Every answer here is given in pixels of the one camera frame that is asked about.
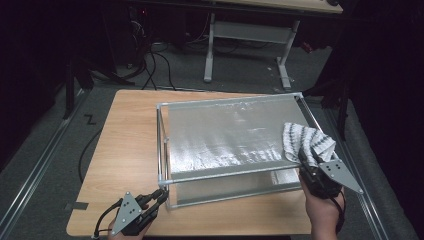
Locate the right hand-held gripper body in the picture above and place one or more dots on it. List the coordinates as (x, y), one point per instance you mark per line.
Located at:
(340, 173)

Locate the white-legged wooden desk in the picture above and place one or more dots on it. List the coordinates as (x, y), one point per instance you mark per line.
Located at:
(250, 31)

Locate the grey tape piece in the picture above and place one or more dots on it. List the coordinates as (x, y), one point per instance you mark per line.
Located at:
(76, 205)

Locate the person's right hand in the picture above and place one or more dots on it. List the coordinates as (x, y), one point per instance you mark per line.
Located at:
(325, 220)

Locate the metal floor rail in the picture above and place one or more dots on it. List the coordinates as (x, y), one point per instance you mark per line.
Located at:
(34, 173)
(373, 220)

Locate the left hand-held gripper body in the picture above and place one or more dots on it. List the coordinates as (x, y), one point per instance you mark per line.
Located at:
(128, 213)

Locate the black metal stand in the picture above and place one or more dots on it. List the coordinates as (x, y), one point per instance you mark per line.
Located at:
(342, 116)
(69, 93)

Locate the white black-patterned cloth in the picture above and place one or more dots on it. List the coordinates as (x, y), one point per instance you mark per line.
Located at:
(306, 136)

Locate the small red thing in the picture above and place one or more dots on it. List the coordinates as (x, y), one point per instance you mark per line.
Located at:
(307, 47)

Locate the dark computer tower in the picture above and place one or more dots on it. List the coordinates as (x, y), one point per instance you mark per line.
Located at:
(140, 20)

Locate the person's left hand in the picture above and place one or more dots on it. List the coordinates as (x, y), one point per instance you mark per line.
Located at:
(128, 238)

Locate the two-tier metal frame rack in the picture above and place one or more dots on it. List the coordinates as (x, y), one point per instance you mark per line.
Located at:
(226, 133)

